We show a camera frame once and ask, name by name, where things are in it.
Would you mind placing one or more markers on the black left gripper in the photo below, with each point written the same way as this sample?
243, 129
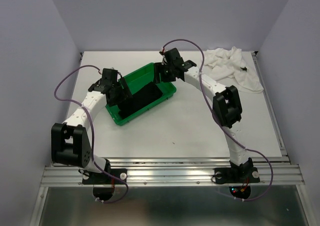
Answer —
125, 93

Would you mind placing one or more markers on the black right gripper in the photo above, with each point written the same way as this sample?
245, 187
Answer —
158, 68

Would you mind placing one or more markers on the green plastic tray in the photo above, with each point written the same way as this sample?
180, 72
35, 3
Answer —
136, 80

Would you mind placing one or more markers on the black t shirt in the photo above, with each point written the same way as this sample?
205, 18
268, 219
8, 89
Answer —
142, 98

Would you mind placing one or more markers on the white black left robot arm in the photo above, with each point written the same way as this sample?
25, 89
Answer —
73, 141

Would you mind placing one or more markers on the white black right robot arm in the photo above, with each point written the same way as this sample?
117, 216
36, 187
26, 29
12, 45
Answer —
226, 109

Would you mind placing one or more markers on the white t shirt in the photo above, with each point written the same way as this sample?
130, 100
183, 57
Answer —
230, 64

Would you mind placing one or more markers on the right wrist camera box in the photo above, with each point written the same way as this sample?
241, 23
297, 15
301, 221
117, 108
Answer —
172, 57

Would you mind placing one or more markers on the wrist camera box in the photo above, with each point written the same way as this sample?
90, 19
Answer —
172, 57
109, 77

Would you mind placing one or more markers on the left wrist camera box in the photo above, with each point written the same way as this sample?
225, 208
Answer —
109, 77

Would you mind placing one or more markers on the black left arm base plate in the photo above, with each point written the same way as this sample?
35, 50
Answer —
93, 178

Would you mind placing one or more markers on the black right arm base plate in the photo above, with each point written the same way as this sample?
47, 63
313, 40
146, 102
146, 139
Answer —
228, 175

